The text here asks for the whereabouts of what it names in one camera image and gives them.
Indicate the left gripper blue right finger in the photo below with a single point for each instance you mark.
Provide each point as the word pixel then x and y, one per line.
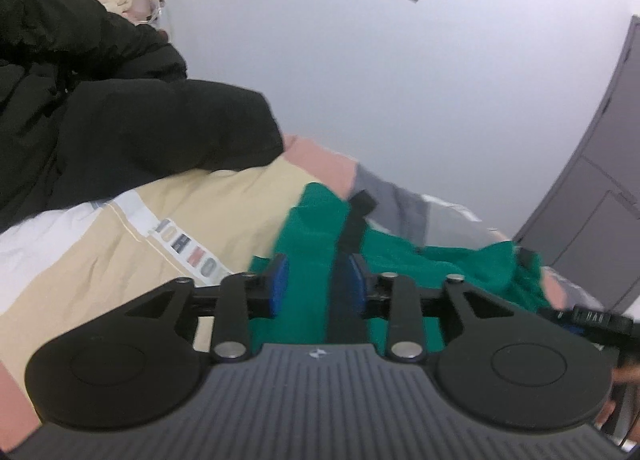
pixel 390 307

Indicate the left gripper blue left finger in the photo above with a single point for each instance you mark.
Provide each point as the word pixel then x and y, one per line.
pixel 240 298

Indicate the green hooded sweatshirt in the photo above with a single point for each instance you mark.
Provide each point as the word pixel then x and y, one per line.
pixel 309 239

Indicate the person's right hand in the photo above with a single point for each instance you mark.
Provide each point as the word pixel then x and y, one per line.
pixel 627 375

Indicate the patchwork bed cover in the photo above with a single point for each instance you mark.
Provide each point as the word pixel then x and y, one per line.
pixel 63 268

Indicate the black jacket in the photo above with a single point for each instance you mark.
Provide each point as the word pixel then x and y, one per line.
pixel 93 105

